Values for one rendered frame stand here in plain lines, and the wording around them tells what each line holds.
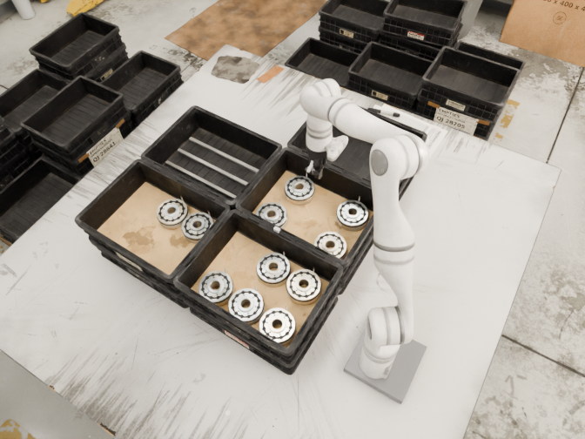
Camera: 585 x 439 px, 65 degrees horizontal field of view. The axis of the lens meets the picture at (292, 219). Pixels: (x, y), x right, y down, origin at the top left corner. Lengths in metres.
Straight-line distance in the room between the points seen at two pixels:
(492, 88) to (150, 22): 2.59
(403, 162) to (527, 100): 2.52
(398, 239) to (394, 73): 1.85
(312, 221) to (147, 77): 1.64
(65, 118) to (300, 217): 1.48
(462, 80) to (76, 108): 1.99
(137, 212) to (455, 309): 1.09
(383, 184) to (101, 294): 1.06
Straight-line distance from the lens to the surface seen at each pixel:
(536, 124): 3.28
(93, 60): 2.83
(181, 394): 1.48
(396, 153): 0.94
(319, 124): 1.23
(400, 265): 1.03
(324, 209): 1.54
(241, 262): 1.45
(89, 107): 2.61
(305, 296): 1.35
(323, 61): 2.99
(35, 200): 2.63
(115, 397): 1.53
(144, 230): 1.59
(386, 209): 0.98
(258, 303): 1.35
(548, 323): 2.51
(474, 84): 2.62
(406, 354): 1.46
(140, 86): 2.81
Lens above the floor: 2.10
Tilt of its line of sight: 57 degrees down
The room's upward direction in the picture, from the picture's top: 3 degrees counter-clockwise
